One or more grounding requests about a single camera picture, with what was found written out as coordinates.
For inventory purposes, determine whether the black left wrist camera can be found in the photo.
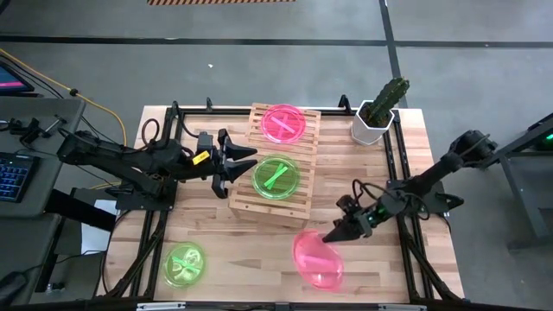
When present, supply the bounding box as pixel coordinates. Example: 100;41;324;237
196;132;216;152

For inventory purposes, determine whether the white hexagonal plant pot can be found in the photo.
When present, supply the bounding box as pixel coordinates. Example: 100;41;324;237
350;99;395;147

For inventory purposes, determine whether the black table frame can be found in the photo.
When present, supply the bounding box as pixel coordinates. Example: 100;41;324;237
97;103;466;306

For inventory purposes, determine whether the monitor with pink screen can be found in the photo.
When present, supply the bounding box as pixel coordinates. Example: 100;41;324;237
0;60;35;94

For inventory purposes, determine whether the wooden slatted shelf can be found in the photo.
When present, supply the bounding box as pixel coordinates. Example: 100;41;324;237
227;102;322;229

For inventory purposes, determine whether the black desk clamp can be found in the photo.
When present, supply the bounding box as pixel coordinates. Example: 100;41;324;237
0;115;68;146

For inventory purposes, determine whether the yellow cable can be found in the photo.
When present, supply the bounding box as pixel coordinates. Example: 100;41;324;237
0;48;129;148

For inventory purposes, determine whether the grey side desk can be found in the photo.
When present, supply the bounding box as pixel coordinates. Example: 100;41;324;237
0;97;87;219

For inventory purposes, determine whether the white paper sheet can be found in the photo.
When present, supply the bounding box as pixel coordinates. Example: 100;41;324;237
80;199;127;257

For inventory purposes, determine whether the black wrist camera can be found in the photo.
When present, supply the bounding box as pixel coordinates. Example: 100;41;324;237
338;194;360;219
196;132;216;152

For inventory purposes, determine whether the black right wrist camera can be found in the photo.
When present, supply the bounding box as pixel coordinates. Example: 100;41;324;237
338;194;360;219

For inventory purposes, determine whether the black metal stand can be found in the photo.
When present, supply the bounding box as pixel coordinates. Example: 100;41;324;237
477;111;553;252

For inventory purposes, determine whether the pink translucent plastic plate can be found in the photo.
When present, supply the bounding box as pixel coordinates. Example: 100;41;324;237
292;229;346;292
260;103;307;144

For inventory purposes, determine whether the backlit black keyboard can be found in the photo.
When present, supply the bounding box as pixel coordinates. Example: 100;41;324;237
0;151;41;203

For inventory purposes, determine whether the green cactus plant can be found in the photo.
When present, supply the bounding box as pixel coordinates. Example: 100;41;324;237
366;77;410;127

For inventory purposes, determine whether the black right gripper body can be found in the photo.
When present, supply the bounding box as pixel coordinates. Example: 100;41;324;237
336;196;388;239

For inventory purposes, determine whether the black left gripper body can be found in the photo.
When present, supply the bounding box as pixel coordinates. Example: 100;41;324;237
189;128;231;200

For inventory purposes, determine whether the green translucent plastic plate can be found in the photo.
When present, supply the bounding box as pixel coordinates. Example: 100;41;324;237
162;241;207;289
251;154;302;200

